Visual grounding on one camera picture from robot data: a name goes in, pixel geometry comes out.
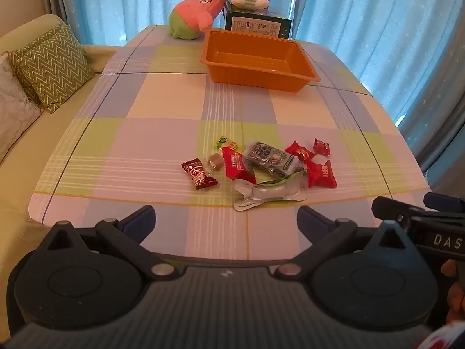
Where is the beige sofa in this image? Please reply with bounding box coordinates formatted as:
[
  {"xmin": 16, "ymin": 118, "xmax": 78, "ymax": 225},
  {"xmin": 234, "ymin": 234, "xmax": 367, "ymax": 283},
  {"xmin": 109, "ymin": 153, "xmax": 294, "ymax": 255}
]
[{"xmin": 0, "ymin": 14, "xmax": 128, "ymax": 335}]

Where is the green zigzag cushion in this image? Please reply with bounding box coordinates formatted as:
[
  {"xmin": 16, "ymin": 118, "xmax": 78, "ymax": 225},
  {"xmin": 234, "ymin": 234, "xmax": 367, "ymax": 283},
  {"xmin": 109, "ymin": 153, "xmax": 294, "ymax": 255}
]
[{"xmin": 8, "ymin": 23, "xmax": 96, "ymax": 113}]

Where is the silver green snack wrapper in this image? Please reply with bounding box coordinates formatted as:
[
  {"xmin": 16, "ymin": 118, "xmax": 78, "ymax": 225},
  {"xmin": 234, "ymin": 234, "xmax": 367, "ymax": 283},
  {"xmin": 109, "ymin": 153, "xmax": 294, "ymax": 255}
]
[{"xmin": 232, "ymin": 172, "xmax": 308, "ymax": 211}]

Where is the pink starfish plush toy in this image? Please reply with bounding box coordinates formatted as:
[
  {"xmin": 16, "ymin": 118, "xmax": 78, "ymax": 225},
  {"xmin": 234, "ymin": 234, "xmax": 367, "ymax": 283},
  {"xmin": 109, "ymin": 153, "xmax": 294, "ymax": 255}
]
[{"xmin": 169, "ymin": 0, "xmax": 229, "ymax": 40}]

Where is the person's printed clothing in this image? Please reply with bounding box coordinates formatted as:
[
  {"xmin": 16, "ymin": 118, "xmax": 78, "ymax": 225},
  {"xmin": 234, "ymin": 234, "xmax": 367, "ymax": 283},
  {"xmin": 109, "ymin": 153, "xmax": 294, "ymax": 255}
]
[{"xmin": 430, "ymin": 322, "xmax": 465, "ymax": 349}]

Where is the dark red candy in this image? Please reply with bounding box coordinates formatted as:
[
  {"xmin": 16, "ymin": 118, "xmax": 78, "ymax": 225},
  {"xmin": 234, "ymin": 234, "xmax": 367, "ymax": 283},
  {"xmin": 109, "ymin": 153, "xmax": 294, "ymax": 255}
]
[{"xmin": 182, "ymin": 158, "xmax": 219, "ymax": 191}]

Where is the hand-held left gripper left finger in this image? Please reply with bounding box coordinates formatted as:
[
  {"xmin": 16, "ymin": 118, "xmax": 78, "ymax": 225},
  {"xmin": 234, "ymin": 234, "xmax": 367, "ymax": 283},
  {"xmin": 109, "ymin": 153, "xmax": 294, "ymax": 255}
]
[{"xmin": 45, "ymin": 205, "xmax": 180, "ymax": 281}]

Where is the white textured cushion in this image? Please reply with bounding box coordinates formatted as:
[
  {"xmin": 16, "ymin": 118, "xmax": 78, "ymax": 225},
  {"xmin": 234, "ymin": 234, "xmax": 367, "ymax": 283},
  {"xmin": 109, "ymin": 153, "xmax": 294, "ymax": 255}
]
[{"xmin": 0, "ymin": 53, "xmax": 41, "ymax": 162}]

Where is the small red candy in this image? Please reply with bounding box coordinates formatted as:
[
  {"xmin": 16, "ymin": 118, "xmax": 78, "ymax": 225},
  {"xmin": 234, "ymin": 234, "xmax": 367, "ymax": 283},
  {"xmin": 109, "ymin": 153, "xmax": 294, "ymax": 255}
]
[{"xmin": 313, "ymin": 138, "xmax": 332, "ymax": 157}]

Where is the person's right hand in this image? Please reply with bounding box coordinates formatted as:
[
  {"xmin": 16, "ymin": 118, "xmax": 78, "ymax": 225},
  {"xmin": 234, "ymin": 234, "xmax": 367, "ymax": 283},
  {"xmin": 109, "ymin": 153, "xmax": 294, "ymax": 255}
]
[{"xmin": 441, "ymin": 260, "xmax": 465, "ymax": 322}]

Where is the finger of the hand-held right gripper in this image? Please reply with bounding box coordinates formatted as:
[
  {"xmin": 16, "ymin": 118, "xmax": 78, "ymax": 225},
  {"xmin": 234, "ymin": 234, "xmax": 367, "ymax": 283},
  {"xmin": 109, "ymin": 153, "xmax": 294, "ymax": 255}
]
[
  {"xmin": 371, "ymin": 196, "xmax": 415, "ymax": 223},
  {"xmin": 423, "ymin": 192, "xmax": 465, "ymax": 209}
]

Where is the dark green box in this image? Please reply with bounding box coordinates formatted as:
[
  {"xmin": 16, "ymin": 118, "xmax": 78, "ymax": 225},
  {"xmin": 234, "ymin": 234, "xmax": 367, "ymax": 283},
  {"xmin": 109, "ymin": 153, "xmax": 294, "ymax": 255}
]
[{"xmin": 223, "ymin": 2, "xmax": 293, "ymax": 40}]

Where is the yellow green candy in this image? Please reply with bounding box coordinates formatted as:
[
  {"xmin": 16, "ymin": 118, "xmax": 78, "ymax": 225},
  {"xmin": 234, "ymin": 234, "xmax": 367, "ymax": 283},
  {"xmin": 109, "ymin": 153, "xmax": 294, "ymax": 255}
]
[{"xmin": 214, "ymin": 136, "xmax": 239, "ymax": 152}]

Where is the blue curtain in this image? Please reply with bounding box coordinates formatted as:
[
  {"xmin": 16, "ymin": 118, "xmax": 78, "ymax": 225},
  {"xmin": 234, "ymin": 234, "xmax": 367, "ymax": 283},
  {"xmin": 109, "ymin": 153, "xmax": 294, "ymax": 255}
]
[
  {"xmin": 291, "ymin": 0, "xmax": 465, "ymax": 175},
  {"xmin": 63, "ymin": 0, "xmax": 293, "ymax": 48}
]

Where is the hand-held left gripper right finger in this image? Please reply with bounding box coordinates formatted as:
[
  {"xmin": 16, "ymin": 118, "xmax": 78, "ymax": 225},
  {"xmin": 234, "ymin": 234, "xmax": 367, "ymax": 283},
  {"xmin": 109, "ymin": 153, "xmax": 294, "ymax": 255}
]
[{"xmin": 274, "ymin": 205, "xmax": 413, "ymax": 281}]

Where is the red snack packet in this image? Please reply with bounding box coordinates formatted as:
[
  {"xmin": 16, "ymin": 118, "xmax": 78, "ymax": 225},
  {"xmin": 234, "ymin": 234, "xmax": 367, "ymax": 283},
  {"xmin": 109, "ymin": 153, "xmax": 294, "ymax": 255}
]
[
  {"xmin": 221, "ymin": 147, "xmax": 257, "ymax": 184},
  {"xmin": 304, "ymin": 159, "xmax": 338, "ymax": 190}
]

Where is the red twisted candy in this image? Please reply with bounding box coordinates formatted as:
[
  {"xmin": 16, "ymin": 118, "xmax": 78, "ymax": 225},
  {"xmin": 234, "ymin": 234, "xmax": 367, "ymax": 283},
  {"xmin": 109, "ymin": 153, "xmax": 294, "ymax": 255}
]
[{"xmin": 285, "ymin": 141, "xmax": 316, "ymax": 166}]

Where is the grey printed snack packet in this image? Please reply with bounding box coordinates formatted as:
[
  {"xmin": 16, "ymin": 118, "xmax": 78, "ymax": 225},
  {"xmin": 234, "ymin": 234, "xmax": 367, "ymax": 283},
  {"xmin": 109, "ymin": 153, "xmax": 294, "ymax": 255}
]
[{"xmin": 243, "ymin": 140, "xmax": 306, "ymax": 180}]

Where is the orange plastic tray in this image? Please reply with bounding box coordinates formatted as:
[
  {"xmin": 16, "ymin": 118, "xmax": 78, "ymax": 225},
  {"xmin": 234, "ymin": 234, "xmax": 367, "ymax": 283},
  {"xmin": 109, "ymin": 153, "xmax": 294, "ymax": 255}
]
[{"xmin": 200, "ymin": 30, "xmax": 321, "ymax": 93}]

